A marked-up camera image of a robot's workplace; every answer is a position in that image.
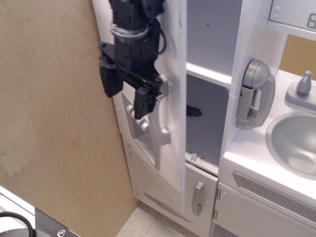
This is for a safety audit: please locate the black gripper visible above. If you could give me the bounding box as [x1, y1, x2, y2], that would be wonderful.
[98, 34, 163, 119]

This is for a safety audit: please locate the white fridge door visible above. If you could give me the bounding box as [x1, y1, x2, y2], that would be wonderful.
[93, 0, 187, 211]

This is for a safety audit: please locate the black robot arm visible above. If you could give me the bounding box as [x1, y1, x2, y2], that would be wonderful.
[99, 0, 166, 119]

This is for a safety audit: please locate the white toy fridge cabinet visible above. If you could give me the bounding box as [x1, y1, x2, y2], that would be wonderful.
[186, 0, 286, 176]

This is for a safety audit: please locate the grey ice dispenser panel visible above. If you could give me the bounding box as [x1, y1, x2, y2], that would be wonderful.
[121, 93, 160, 170]

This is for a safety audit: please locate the purple toy eggplant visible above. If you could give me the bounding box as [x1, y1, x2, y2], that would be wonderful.
[186, 105, 202, 117]

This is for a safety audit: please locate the white lower freezer door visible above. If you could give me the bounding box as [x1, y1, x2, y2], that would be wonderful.
[133, 162, 219, 237]

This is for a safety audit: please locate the grey toy telephone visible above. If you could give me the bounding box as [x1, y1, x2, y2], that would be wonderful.
[236, 59, 276, 130]

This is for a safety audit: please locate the white toy oven front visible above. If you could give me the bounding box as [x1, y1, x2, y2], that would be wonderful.
[213, 177, 316, 237]

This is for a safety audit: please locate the grey toy sink basin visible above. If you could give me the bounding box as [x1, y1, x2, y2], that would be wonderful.
[265, 112, 316, 180]

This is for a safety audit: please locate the grey toy faucet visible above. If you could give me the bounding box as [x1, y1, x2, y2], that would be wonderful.
[285, 71, 316, 111]

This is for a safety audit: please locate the white toy microwave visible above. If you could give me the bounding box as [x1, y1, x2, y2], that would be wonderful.
[267, 0, 316, 41]

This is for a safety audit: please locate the grey oven vent panel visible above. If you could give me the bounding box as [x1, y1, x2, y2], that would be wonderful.
[233, 171, 316, 224]

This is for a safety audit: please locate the grey fridge door handle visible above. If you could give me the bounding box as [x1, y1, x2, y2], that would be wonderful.
[147, 74, 171, 146]

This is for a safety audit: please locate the grey freezer door handle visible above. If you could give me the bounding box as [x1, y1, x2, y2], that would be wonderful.
[192, 181, 204, 216]

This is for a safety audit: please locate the black metal base plate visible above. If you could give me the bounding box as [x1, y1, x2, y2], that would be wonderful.
[35, 208, 78, 237]

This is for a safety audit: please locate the black cable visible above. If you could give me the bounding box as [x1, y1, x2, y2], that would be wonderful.
[0, 211, 35, 237]

